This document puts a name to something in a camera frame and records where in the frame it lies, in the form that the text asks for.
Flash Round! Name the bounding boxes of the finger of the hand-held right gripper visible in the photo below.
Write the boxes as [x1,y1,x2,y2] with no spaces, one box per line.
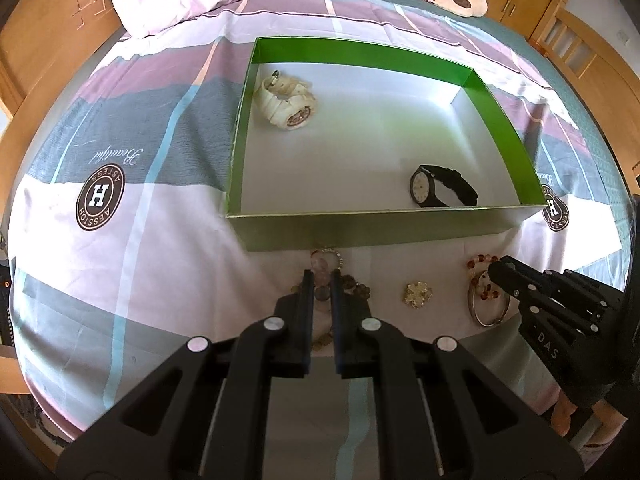
[486,262,596,388]
[497,255,623,323]

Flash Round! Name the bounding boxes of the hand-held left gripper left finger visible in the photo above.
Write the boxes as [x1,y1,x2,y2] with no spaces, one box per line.
[55,269,315,480]

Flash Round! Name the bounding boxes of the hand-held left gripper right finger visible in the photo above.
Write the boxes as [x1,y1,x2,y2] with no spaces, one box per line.
[330,270,586,480]

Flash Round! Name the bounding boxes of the brown wooden bead bracelet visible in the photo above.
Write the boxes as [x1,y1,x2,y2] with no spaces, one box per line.
[291,274,373,353]

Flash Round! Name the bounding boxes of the pink crystal bead bracelet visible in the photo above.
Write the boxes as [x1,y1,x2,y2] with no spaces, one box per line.
[309,246,345,302]

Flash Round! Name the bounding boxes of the silver metal bangle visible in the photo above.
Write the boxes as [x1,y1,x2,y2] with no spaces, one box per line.
[467,272,512,328]

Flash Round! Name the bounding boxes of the red amber bead bracelet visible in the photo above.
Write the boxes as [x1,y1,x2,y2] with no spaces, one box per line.
[466,255,503,303]

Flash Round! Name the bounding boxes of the gold flower brooch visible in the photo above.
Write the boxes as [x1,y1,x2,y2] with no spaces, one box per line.
[404,281,436,309]

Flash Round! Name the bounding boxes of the green cardboard box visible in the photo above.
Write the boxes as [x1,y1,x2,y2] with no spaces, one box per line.
[225,36,548,252]

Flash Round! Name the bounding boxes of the person's right hand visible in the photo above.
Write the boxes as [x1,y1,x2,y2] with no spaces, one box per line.
[550,385,632,453]

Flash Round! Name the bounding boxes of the black wristwatch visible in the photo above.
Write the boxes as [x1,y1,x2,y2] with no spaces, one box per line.
[410,164,478,208]

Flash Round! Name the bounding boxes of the plaid printed bedsheet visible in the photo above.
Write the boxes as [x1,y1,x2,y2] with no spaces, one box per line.
[10,0,631,480]

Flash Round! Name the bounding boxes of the white wristwatch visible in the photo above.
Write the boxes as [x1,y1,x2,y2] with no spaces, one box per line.
[252,71,320,133]

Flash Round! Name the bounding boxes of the wooden slatted footboard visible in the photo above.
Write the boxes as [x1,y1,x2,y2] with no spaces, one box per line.
[530,0,640,171]

